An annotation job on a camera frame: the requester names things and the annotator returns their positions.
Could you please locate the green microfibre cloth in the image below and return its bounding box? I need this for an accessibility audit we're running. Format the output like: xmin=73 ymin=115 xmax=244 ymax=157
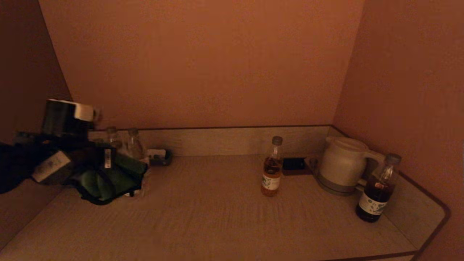
xmin=69 ymin=154 xmax=148 ymax=206

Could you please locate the clear water bottle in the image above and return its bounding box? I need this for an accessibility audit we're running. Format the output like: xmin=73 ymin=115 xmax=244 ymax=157
xmin=127 ymin=128 xmax=145 ymax=160
xmin=105 ymin=127 xmax=121 ymax=147

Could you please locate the small black tray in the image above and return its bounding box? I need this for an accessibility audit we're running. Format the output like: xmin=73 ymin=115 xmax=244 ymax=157
xmin=148 ymin=149 xmax=173 ymax=166

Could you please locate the orange tea bottle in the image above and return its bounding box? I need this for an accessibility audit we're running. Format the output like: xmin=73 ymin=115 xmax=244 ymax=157
xmin=261 ymin=136 xmax=283 ymax=197

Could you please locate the grey kettle base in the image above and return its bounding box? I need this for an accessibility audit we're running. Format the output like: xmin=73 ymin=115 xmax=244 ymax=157
xmin=315 ymin=174 xmax=359 ymax=196

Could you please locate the white electric kettle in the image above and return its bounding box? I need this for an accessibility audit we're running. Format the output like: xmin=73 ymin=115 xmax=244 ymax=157
xmin=319 ymin=136 xmax=384 ymax=189

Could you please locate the dark tea bottle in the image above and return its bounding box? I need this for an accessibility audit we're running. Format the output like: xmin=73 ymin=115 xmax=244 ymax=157
xmin=355 ymin=153 xmax=401 ymax=223

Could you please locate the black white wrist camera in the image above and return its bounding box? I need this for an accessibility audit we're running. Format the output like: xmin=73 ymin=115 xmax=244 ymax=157
xmin=42 ymin=99 xmax=95 ymax=139

